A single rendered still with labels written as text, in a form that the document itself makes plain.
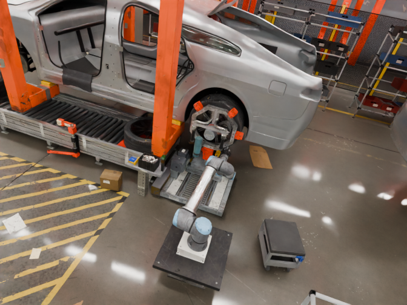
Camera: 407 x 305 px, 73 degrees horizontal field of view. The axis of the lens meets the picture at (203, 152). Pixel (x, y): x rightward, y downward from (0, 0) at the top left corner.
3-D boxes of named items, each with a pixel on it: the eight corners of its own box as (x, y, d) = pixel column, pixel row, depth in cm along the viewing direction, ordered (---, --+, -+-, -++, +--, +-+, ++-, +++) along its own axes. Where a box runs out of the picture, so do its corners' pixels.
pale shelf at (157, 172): (166, 169, 318) (166, 166, 316) (160, 177, 304) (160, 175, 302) (132, 158, 324) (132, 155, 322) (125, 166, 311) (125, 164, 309)
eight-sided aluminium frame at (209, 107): (231, 152, 338) (241, 112, 307) (229, 154, 333) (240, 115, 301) (189, 139, 346) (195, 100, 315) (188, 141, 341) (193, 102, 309)
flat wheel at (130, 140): (174, 133, 409) (175, 119, 396) (170, 160, 356) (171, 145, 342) (129, 127, 403) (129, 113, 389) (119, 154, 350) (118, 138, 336)
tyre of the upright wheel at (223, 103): (251, 101, 323) (198, 86, 332) (248, 109, 304) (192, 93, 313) (237, 146, 362) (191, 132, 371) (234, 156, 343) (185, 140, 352)
